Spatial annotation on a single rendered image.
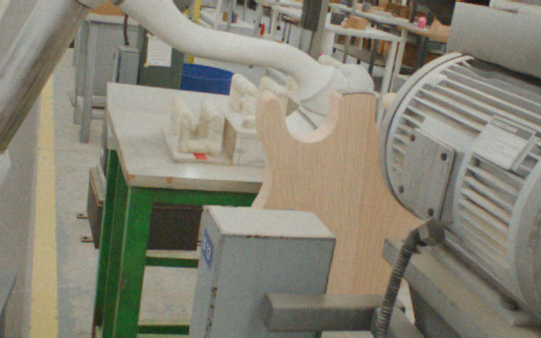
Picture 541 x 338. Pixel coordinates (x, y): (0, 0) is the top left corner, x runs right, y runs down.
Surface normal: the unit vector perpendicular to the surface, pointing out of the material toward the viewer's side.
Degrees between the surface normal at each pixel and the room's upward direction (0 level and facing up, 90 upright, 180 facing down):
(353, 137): 92
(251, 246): 90
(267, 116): 92
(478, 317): 0
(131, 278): 90
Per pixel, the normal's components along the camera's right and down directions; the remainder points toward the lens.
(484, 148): -0.77, -0.50
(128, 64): 0.31, 0.32
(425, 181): -0.95, -0.07
